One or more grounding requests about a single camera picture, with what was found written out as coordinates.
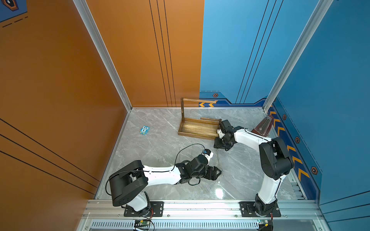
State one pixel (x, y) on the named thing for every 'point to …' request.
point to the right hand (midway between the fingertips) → (216, 146)
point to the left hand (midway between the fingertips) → (217, 170)
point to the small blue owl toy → (145, 130)
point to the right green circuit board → (262, 222)
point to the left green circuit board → (142, 222)
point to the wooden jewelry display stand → (206, 128)
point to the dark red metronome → (264, 126)
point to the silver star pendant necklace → (221, 171)
